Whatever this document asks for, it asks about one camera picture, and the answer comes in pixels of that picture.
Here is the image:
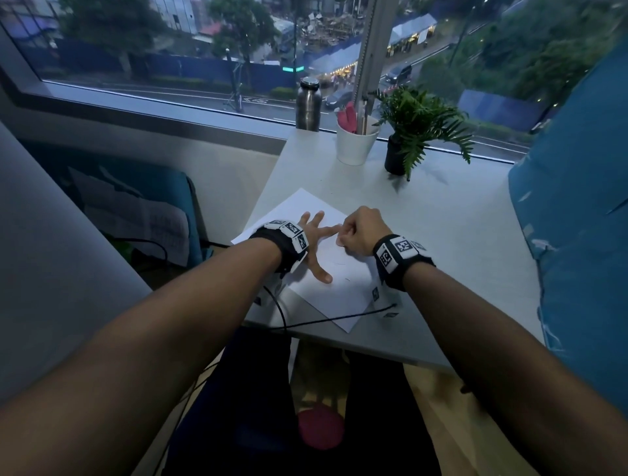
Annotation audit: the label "white paper sheet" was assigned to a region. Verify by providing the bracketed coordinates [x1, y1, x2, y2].
[230, 188, 389, 334]

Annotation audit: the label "white window frame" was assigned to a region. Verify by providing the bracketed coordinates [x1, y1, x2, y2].
[353, 0, 399, 124]

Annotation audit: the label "pink scissors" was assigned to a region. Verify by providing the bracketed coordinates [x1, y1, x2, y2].
[336, 101, 359, 134]

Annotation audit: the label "person's left hand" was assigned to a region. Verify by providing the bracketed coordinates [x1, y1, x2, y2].
[296, 211, 343, 284]

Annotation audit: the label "black floor cable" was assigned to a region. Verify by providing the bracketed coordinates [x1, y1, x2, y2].
[152, 362, 222, 476]

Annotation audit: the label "teal chair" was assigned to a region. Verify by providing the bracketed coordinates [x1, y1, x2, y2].
[19, 142, 212, 268]

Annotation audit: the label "person's right forearm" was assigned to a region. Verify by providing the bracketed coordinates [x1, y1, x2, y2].
[403, 262, 628, 476]

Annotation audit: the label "grey printed paper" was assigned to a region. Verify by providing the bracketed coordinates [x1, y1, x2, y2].
[68, 166, 191, 268]

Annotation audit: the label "person's right hand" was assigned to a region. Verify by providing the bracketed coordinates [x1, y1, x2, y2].
[336, 205, 393, 257]

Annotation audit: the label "white cup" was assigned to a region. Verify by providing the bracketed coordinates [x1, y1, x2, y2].
[336, 115, 381, 167]

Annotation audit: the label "green potted fern black pot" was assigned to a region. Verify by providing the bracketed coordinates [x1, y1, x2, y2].
[370, 86, 474, 181]

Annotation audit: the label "black wrist camera band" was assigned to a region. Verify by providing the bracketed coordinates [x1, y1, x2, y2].
[371, 233, 436, 320]
[249, 219, 310, 307]

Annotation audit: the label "person's dark trousers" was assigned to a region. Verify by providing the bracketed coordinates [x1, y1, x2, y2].
[162, 326, 442, 476]

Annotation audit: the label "person's left forearm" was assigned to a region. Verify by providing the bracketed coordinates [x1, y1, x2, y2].
[0, 239, 283, 476]

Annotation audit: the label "blue patterned cushion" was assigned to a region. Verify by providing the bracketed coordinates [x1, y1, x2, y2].
[508, 44, 628, 418]

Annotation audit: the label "steel water bottle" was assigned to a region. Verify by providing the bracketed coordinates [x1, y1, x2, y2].
[295, 76, 323, 132]

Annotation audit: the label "black right wrist camera band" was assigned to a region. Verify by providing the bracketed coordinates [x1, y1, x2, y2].
[371, 233, 436, 320]

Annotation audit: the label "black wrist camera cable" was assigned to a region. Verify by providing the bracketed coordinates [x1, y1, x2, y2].
[262, 284, 398, 332]

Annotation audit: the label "pink slipper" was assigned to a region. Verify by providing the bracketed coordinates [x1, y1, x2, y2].
[298, 404, 346, 451]

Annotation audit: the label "black left wrist camera band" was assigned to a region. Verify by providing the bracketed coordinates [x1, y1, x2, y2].
[249, 219, 310, 307]

